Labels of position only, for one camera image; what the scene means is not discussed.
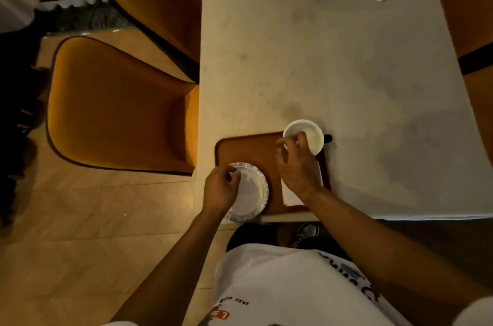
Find person's right forearm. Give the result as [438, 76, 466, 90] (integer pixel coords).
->
[302, 187, 493, 326]

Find white printed t-shirt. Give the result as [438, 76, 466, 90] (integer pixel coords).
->
[198, 243, 493, 326]

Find grey sneaker shoe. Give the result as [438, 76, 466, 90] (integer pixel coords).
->
[290, 222, 321, 248]

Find brown plastic tray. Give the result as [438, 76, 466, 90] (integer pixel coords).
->
[214, 131, 331, 216]

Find black trousers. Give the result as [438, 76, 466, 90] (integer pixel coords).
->
[226, 222, 352, 262]

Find person's left hand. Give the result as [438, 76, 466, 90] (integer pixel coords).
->
[201, 165, 242, 219]

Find person's left forearm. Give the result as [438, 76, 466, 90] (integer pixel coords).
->
[111, 211, 228, 326]

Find white round cup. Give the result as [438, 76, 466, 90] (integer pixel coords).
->
[282, 119, 325, 156]

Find white paper napkin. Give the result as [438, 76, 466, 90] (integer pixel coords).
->
[280, 177, 306, 207]

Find person's right hand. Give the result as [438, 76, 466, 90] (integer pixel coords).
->
[275, 132, 324, 201]

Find silver foil paper plate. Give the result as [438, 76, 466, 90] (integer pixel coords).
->
[224, 162, 269, 222]

